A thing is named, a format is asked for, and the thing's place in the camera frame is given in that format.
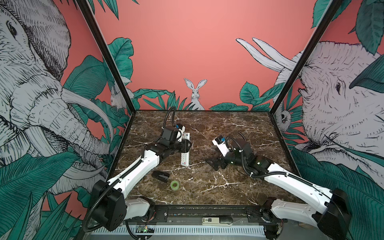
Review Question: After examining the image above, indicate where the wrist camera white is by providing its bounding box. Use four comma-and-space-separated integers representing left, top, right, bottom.
212, 135, 230, 157
176, 123, 185, 142

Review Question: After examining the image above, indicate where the white remote control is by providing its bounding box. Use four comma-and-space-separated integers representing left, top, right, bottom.
181, 133, 192, 167

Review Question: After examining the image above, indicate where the white label tag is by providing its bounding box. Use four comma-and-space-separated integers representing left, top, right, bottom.
202, 217, 220, 226

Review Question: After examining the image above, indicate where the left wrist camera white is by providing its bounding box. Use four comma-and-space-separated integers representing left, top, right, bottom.
176, 123, 185, 142

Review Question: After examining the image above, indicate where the black clip object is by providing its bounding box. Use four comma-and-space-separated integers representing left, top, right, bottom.
152, 171, 170, 183

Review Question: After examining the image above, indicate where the white slotted cable duct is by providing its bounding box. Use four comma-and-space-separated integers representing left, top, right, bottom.
89, 224, 266, 237

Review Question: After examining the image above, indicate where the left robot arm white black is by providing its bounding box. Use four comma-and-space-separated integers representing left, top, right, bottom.
82, 124, 192, 233

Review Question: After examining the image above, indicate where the green tape roll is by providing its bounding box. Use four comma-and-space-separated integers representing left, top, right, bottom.
170, 180, 180, 191

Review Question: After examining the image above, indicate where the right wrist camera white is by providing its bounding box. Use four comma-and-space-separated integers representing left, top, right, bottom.
212, 135, 230, 157

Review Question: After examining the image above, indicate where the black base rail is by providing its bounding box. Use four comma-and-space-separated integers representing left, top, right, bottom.
118, 205, 288, 225

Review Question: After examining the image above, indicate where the small circuit board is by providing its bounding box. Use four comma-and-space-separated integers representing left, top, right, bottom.
136, 225, 155, 235

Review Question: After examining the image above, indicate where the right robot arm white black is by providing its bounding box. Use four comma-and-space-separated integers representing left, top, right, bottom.
206, 136, 352, 240

